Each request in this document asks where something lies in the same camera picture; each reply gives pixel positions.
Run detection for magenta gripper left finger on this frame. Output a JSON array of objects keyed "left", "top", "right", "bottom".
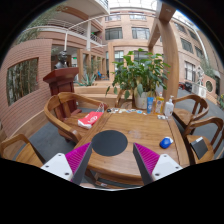
[{"left": 42, "top": 142, "right": 92, "bottom": 185}]

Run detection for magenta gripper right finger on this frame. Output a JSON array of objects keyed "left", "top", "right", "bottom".
[{"left": 133, "top": 143, "right": 182, "bottom": 185}]

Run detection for blue computer mouse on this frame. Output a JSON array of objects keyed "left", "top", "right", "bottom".
[{"left": 160, "top": 137, "right": 173, "bottom": 149}]

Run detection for round black mouse pad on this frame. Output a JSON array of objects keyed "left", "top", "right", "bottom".
[{"left": 92, "top": 130, "right": 128, "bottom": 156}]

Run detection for wooden table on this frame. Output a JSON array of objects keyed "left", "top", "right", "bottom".
[{"left": 77, "top": 112, "right": 190, "bottom": 185}]

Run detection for black notebook on chair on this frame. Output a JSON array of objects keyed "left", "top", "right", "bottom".
[{"left": 191, "top": 137, "right": 208, "bottom": 159}]

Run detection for red and white bag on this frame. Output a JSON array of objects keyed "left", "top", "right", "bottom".
[{"left": 78, "top": 111, "right": 103, "bottom": 129}]

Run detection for wooden chair near left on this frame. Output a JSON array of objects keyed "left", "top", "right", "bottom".
[{"left": 0, "top": 134, "right": 45, "bottom": 167}]

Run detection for wooden armchair left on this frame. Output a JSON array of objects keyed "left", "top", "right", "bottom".
[{"left": 44, "top": 92, "right": 109, "bottom": 143}]

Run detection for wooden armchair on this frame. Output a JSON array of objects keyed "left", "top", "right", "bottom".
[
  {"left": 183, "top": 116, "right": 224, "bottom": 165},
  {"left": 44, "top": 92, "right": 109, "bottom": 143},
  {"left": 172, "top": 94, "right": 209, "bottom": 128}
]

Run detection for wooden armchair near right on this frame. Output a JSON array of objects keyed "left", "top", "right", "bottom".
[{"left": 183, "top": 116, "right": 224, "bottom": 165}]

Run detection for wooden armchair far right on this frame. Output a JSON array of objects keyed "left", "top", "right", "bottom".
[{"left": 172, "top": 94, "right": 209, "bottom": 128}]

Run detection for white pump bottle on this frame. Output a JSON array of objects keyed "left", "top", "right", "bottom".
[{"left": 164, "top": 96, "right": 174, "bottom": 117}]

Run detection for blue bottle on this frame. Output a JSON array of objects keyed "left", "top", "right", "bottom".
[{"left": 147, "top": 97, "right": 154, "bottom": 114}]

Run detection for white plant pot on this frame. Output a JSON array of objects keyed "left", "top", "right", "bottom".
[{"left": 134, "top": 91, "right": 155, "bottom": 109}]

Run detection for yellow liquid bottle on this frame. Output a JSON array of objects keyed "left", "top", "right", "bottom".
[{"left": 155, "top": 92, "right": 164, "bottom": 114}]

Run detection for wooden chair behind table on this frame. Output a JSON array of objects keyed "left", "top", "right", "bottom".
[{"left": 115, "top": 90, "right": 135, "bottom": 109}]

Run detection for green potted plant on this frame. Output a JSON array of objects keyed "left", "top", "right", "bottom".
[{"left": 106, "top": 51, "right": 170, "bottom": 98}]

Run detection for dark bust statue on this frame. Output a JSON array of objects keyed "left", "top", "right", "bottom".
[{"left": 54, "top": 51, "right": 68, "bottom": 69}]

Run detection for wooden pillar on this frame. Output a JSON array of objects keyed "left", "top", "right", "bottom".
[{"left": 148, "top": 1, "right": 179, "bottom": 100}]

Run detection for red wooden pedestal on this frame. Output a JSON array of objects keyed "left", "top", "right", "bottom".
[{"left": 42, "top": 67, "right": 83, "bottom": 121}]

